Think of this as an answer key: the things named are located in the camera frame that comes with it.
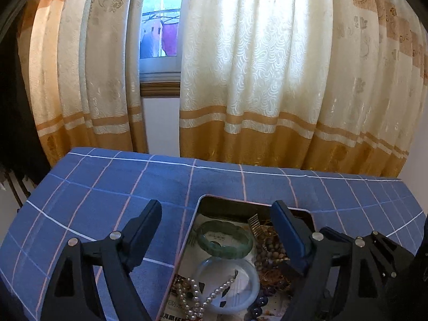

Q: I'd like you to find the dark purple bead bracelet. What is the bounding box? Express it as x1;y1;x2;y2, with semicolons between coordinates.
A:
246;281;295;321

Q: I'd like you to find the wide cream orange curtain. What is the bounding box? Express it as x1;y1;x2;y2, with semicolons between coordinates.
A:
179;0;428;178

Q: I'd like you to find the window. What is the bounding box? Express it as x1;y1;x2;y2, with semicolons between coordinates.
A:
139;0;186;97

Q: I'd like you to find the dark hanging coat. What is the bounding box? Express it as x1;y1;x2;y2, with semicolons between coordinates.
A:
0;17;51;188

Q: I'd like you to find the white jade bangle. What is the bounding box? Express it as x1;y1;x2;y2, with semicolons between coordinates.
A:
194;257;261;315

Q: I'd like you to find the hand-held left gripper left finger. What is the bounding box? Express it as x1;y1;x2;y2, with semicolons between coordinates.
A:
39;199;163;321

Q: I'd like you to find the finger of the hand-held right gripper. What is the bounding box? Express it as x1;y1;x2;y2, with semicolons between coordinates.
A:
369;230;417;280

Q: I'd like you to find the wooden bead necklace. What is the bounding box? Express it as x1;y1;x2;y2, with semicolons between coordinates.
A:
254;221;295;288

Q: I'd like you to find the narrow cream orange curtain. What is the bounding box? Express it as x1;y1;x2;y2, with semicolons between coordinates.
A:
17;0;149;168

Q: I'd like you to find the blue checked tablecloth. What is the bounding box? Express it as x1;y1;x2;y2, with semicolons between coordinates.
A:
0;147;427;321

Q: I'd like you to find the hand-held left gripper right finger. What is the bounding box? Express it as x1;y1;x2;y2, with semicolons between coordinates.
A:
270;200;385;321

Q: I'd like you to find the pink tin box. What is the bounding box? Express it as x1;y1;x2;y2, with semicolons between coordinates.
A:
155;194;316;321

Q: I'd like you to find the green jade bracelet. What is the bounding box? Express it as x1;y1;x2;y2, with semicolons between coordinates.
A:
196;220;254;259

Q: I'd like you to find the pearl necklace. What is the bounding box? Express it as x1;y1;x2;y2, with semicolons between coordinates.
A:
174;269;239;321

